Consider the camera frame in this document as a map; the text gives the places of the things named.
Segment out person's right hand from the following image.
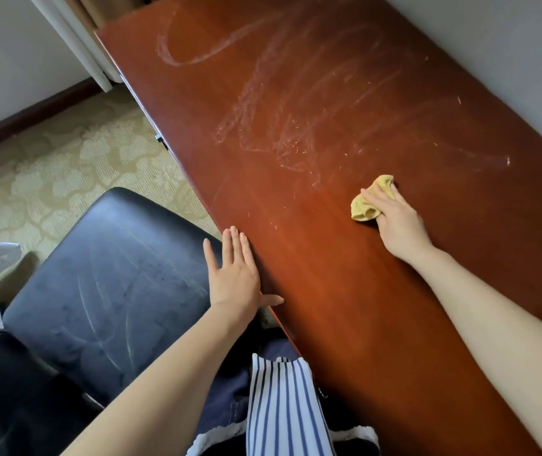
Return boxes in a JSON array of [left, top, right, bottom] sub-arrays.
[[360, 183, 436, 267]]

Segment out person's left hand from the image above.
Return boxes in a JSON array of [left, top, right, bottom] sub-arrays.
[[203, 226, 285, 324]]

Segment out yellow cleaning cloth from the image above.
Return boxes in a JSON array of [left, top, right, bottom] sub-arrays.
[[350, 175, 397, 222]]

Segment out black leather chair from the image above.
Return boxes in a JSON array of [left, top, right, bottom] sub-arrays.
[[0, 187, 224, 456]]

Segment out person's left forearm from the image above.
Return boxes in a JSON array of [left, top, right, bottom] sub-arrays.
[[61, 303, 253, 456]]

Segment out person's right forearm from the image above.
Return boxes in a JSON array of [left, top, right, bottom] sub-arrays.
[[411, 246, 542, 456]]

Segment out navy dress with white trim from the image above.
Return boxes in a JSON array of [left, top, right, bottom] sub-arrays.
[[185, 327, 381, 456]]

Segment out red-brown wooden table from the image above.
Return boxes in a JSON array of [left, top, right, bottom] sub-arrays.
[[95, 0, 542, 456]]

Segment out blue striped white apron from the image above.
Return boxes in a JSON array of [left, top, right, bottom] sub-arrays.
[[244, 353, 336, 456]]

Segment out dark wooden baseboard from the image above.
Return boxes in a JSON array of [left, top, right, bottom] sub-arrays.
[[0, 78, 106, 160]]

